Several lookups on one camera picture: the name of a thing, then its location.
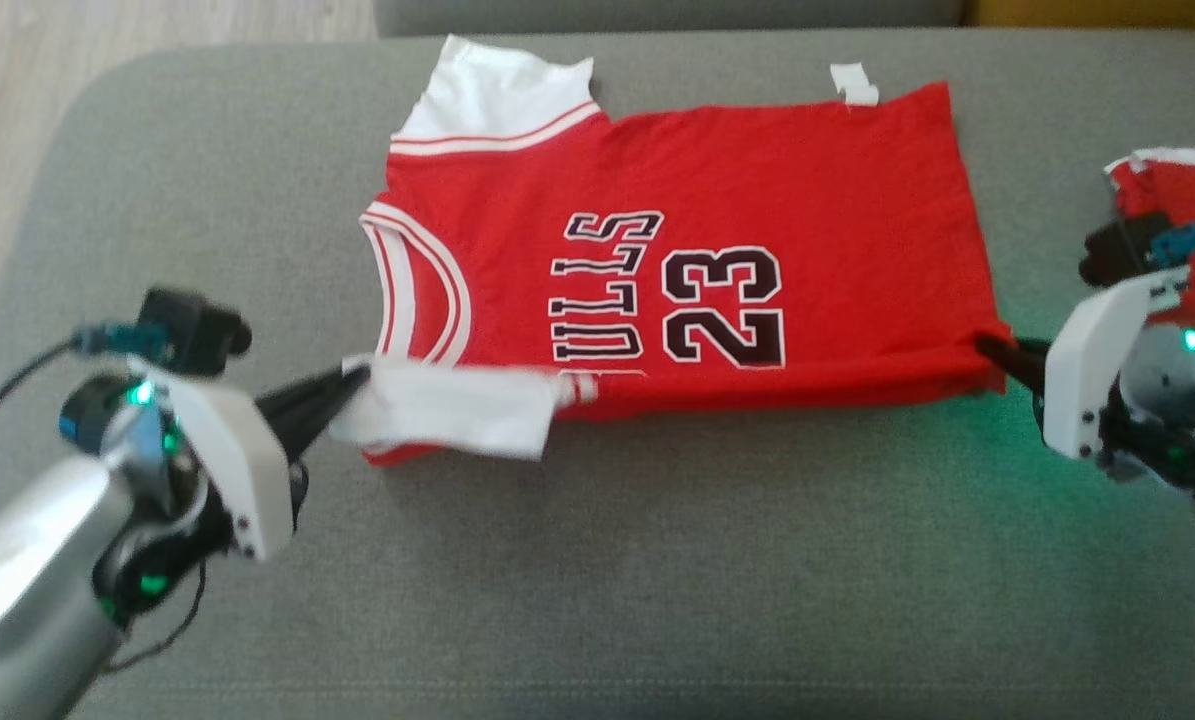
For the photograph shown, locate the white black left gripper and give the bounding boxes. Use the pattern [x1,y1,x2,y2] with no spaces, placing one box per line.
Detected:
[132,362,371,563]

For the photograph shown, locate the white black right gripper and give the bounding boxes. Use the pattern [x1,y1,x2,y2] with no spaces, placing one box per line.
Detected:
[975,265,1193,461]

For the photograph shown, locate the red white basketball shorts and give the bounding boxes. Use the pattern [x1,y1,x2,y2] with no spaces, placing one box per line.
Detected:
[1102,147,1195,331]

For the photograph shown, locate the red white basketball jersey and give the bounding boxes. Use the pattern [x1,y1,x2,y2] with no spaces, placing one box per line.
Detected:
[327,34,1016,469]

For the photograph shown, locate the yellow sofa section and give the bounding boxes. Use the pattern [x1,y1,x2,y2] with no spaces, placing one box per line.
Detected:
[962,0,1195,31]

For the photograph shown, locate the large grey sofa seat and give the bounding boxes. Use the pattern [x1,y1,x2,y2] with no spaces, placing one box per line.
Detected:
[0,27,1195,720]

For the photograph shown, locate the grey sofa cushion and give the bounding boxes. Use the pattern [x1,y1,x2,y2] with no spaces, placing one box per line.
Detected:
[372,0,968,39]

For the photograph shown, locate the left arm cable teal plug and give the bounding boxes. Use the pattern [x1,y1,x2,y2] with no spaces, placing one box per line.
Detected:
[0,322,173,441]

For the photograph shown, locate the arm cable teal plug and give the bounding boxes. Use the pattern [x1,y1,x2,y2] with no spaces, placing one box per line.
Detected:
[0,322,173,441]
[1147,215,1195,269]

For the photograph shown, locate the right arm cable teal plug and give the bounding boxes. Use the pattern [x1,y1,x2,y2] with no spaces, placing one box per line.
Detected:
[1147,215,1195,269]

